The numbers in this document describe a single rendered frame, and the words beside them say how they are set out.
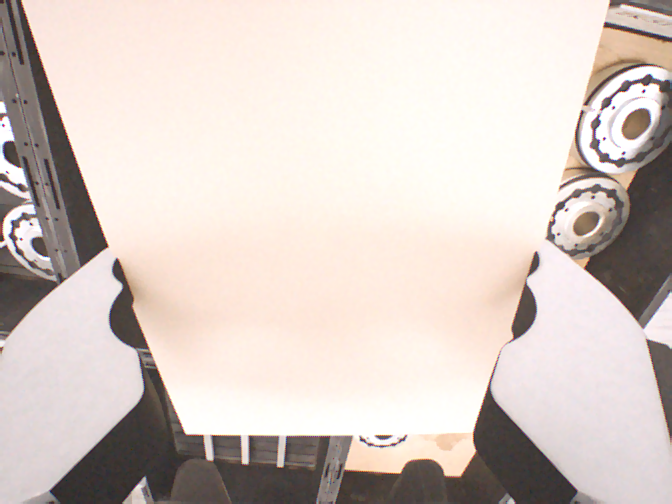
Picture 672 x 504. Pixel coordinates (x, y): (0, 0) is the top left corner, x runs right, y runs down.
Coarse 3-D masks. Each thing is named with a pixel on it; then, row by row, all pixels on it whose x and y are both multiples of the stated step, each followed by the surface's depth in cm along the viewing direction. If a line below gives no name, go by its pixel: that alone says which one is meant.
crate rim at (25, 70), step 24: (0, 0) 22; (24, 24) 23; (24, 48) 23; (24, 72) 24; (24, 96) 25; (48, 120) 26; (48, 144) 27; (48, 168) 28; (48, 192) 29; (72, 240) 31; (72, 264) 32
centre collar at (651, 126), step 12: (624, 108) 31; (636, 108) 31; (648, 108) 31; (660, 108) 31; (612, 120) 32; (648, 120) 32; (660, 120) 31; (612, 132) 32; (648, 132) 32; (624, 144) 33; (636, 144) 33
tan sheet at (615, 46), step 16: (608, 32) 31; (624, 32) 31; (608, 48) 32; (624, 48) 32; (640, 48) 32; (656, 48) 31; (608, 64) 32; (656, 64) 32; (576, 160) 37; (624, 176) 38
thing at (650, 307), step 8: (616, 0) 22; (624, 0) 22; (632, 0) 22; (640, 0) 22; (648, 0) 22; (656, 0) 22; (664, 0) 22; (648, 8) 22; (656, 8) 22; (664, 8) 22; (664, 280) 33; (656, 288) 34; (664, 288) 33; (656, 296) 34; (664, 296) 34; (648, 304) 35; (656, 304) 34; (640, 312) 35; (648, 312) 35; (640, 320) 36; (648, 320) 36
